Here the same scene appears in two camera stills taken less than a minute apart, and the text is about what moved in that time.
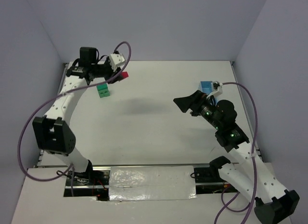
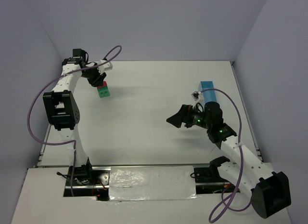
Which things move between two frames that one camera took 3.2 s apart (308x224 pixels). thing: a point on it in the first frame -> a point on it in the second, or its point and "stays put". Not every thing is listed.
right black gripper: (197, 103) -> (186, 116)
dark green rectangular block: (103, 86) stays put
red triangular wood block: (124, 74) -> (105, 84)
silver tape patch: (138, 183) stays put
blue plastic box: (207, 87) stays put
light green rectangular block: (103, 93) stays put
